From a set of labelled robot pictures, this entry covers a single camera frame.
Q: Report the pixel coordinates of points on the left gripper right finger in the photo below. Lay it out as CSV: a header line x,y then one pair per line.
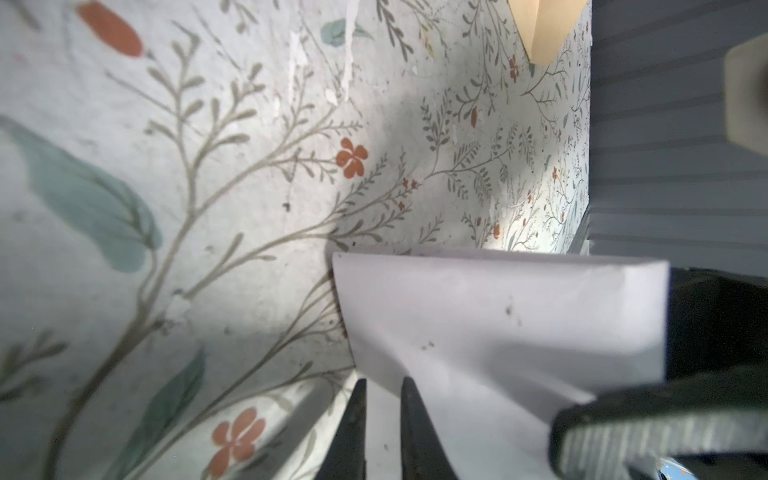
x,y
422,454

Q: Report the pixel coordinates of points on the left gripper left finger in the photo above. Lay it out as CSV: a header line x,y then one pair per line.
x,y
345,459

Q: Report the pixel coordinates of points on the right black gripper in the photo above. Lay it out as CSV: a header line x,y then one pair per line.
x,y
712,421

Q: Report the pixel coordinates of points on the white floral letter paper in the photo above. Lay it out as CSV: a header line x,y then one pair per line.
x,y
497,343

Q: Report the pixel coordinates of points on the tan kraft envelope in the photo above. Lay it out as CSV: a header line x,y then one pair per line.
x,y
543,25

